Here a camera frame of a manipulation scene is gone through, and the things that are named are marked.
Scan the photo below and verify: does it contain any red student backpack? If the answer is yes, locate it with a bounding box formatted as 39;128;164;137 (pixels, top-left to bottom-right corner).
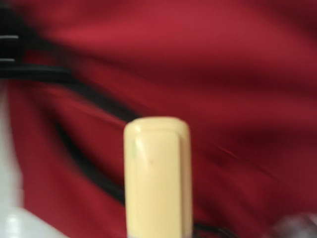
0;0;317;238

